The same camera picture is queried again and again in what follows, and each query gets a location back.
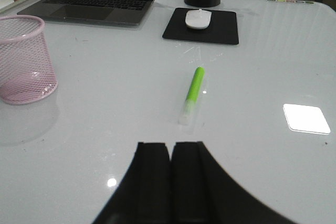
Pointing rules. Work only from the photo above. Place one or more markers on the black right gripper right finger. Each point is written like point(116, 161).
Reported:
point(203, 192)

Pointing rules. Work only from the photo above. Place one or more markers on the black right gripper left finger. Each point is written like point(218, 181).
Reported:
point(143, 195)

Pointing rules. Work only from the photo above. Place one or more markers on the green highlighter pen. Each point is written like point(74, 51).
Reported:
point(189, 105)

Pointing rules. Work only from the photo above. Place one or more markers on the pink mesh pen holder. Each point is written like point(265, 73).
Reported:
point(27, 74)

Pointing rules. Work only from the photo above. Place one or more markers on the black mouse pad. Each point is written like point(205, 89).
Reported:
point(221, 30)

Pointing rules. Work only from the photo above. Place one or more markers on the white computer mouse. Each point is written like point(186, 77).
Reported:
point(198, 19)

